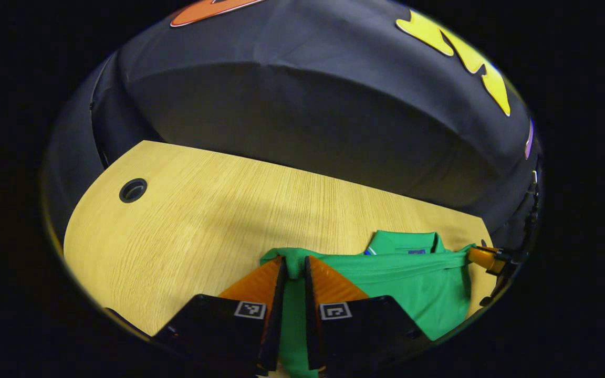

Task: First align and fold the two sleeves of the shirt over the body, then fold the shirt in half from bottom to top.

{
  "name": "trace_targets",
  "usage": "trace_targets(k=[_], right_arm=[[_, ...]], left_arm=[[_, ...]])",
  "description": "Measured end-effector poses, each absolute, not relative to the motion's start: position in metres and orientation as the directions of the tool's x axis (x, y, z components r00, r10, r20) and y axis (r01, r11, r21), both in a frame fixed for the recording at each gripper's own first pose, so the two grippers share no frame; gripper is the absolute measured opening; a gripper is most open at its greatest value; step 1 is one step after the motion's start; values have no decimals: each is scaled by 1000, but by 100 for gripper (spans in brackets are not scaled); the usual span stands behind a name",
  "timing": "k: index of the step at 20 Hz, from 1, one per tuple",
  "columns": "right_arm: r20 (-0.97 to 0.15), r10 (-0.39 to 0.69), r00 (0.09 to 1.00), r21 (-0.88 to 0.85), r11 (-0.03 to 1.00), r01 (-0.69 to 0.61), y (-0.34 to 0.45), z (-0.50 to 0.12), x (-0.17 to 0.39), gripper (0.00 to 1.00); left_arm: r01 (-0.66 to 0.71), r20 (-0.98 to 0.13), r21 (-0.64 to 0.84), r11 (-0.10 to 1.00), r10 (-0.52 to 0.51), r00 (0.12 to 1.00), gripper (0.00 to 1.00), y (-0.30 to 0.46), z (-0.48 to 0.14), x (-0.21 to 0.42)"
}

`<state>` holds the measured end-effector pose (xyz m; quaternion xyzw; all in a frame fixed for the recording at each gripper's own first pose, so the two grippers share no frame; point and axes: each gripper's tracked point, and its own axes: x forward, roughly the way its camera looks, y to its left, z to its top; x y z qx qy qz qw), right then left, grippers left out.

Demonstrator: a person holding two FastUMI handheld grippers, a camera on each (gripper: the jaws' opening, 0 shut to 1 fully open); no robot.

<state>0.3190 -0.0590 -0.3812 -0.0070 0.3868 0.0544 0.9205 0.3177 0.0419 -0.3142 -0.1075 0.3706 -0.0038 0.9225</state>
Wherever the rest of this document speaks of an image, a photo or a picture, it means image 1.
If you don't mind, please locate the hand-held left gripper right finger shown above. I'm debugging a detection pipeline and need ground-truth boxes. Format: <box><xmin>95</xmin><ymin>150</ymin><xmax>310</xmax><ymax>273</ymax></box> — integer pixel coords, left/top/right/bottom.
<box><xmin>304</xmin><ymin>255</ymin><xmax>434</xmax><ymax>372</ymax></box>

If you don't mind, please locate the green T-shirt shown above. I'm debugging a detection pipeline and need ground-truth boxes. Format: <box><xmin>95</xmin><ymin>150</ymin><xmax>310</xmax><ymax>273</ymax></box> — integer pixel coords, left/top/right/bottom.
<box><xmin>259</xmin><ymin>229</ymin><xmax>476</xmax><ymax>378</ymax></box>

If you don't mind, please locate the black backdrop cloth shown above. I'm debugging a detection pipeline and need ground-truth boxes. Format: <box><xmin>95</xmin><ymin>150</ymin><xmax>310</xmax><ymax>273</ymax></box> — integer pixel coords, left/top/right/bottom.
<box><xmin>45</xmin><ymin>0</ymin><xmax>545</xmax><ymax>253</ymax></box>

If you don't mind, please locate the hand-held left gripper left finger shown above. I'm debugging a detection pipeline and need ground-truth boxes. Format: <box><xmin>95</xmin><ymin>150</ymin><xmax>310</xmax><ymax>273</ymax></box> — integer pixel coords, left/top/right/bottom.
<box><xmin>152</xmin><ymin>255</ymin><xmax>289</xmax><ymax>377</ymax></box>

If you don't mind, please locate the black table cable grommet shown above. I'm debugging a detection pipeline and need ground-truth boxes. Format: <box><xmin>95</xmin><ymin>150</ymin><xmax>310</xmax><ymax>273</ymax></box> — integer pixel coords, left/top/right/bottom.
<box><xmin>119</xmin><ymin>177</ymin><xmax>149</xmax><ymax>204</ymax></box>

